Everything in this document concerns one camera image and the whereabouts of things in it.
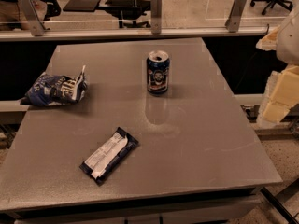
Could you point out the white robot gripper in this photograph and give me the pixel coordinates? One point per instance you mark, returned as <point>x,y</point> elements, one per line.
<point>290,41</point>

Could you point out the blue chip bag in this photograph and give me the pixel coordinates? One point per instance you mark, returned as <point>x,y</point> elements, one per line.
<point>56,90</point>

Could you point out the black office chair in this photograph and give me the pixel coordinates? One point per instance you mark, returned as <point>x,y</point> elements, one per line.
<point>288,5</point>

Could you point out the blue soda can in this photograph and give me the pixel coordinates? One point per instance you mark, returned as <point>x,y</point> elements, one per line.
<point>158,64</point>

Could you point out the black desk with chair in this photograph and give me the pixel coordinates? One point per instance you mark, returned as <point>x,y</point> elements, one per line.
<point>126,11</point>

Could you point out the dark blue snack bar wrapper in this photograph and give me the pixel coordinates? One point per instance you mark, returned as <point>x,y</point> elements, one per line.
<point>108,156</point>

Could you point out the right metal railing bracket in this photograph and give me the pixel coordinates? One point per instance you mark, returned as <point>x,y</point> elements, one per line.
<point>233,22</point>

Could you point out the metal railing bracket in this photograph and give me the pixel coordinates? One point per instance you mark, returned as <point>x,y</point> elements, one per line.
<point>233,22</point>
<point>33,13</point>
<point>156,16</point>

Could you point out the middle metal railing bracket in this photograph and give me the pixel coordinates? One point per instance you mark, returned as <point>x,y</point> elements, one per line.
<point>156,16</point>

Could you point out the horizontal metal rail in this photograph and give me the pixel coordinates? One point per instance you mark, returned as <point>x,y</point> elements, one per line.
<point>132,34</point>

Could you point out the left metal railing bracket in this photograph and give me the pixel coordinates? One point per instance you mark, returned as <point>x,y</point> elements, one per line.
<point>33,13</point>

